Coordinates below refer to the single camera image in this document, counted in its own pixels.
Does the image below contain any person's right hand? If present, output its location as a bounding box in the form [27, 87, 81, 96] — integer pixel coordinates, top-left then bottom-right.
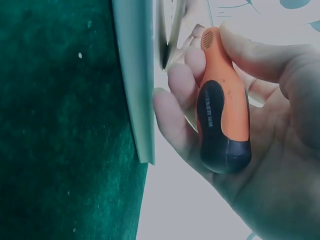
[152, 20, 320, 240]

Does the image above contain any orange black handled tool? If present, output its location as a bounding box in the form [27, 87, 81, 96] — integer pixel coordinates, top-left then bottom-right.
[196, 26, 252, 175]

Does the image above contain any white flat board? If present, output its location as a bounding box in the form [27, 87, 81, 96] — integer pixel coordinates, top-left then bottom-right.
[111, 0, 156, 166]

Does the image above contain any shiny grey metal piece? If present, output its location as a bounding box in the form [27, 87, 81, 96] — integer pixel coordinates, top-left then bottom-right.
[155, 0, 187, 70]

